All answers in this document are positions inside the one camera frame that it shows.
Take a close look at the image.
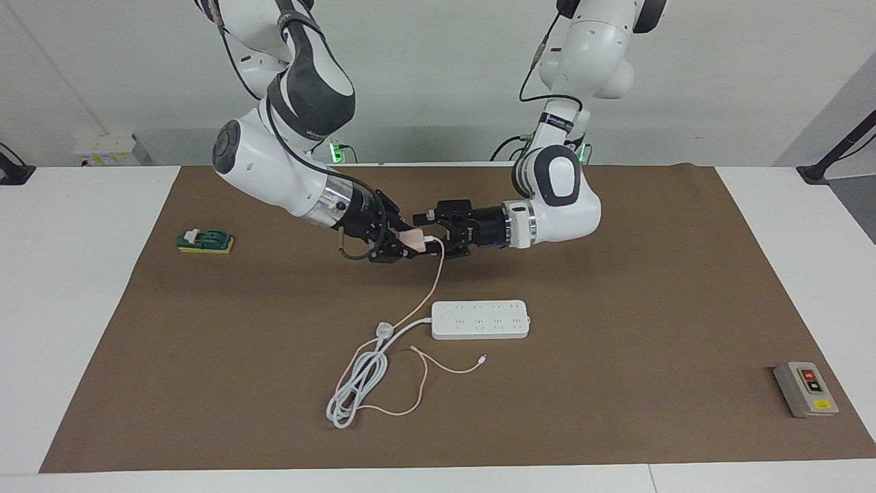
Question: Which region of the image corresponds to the thin pink charger cable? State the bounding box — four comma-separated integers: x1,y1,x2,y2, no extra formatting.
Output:
331,235,489,416

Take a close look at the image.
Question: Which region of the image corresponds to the black table clamp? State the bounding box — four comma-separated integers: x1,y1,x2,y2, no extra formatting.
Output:
0,142,36,186

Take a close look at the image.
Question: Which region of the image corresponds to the black camera stand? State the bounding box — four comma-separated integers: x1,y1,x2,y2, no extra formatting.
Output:
797,110,876,186

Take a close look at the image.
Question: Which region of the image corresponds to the brown table mat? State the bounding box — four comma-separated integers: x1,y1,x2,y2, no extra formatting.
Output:
39,164,876,474

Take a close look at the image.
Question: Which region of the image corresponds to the grey push-button switch box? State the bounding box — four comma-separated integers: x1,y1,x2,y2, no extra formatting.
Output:
773,362,840,419

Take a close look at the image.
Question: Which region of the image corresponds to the white power cord with plug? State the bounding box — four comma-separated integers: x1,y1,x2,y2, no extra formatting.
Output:
326,316,434,429

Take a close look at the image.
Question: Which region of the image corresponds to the black left arm base cable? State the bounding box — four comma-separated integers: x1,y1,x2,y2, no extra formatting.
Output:
490,136,528,162

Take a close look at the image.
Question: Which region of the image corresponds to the white box with yellow labels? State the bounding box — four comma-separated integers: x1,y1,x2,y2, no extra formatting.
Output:
74,134,150,167

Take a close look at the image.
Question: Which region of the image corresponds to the white power strip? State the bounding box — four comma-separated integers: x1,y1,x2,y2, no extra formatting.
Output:
430,299,533,340

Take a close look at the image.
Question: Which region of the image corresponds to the green knife switch block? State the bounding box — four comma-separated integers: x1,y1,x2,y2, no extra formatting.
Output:
177,228,235,255

